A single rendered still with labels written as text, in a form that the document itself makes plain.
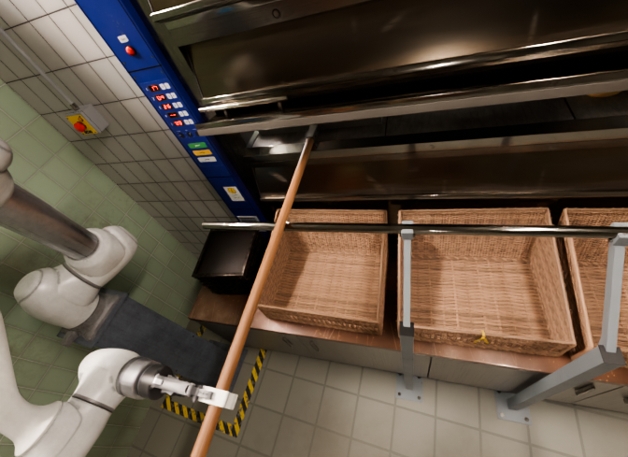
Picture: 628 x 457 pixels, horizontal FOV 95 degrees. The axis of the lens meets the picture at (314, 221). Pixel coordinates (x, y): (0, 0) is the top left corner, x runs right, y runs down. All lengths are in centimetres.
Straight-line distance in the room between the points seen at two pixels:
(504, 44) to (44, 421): 135
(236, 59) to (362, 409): 175
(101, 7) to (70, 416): 108
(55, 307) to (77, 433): 53
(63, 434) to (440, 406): 156
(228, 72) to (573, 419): 208
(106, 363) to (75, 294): 45
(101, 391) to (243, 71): 97
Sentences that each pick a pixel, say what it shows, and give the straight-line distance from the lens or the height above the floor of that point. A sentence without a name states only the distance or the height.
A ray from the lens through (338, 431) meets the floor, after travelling 191.
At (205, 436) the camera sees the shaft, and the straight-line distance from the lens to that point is 78.
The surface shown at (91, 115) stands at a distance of 157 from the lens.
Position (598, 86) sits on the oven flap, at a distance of 94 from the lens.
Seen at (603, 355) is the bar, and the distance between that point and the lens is 106.
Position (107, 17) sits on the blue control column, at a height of 175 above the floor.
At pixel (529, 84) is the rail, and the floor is 143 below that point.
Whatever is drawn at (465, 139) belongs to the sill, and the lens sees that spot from 113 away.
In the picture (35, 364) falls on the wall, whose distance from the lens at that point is 193.
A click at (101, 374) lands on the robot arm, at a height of 125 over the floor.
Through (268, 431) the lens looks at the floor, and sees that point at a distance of 202.
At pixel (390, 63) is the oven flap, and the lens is 95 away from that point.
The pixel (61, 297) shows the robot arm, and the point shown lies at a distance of 134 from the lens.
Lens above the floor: 187
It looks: 49 degrees down
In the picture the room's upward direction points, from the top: 23 degrees counter-clockwise
